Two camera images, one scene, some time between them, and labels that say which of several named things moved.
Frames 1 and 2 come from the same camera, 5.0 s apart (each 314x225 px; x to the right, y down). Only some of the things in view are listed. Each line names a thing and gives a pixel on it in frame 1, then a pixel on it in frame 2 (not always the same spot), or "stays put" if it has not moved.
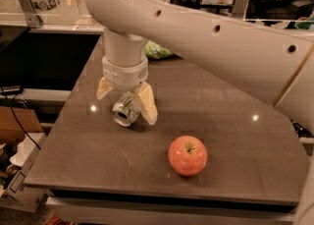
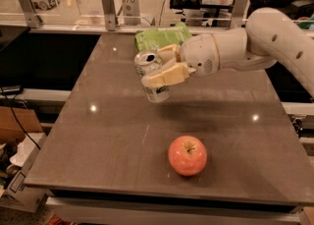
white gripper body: (126, 76) → (198, 54)
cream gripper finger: (104, 87) → (173, 75)
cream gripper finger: (145, 100) → (172, 52)
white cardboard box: (18, 195) stays put
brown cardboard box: (11, 126) stays put
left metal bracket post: (32, 18) stays put
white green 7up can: (125, 110) → (146, 62)
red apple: (187, 154) stays put
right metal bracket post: (241, 1) stays put
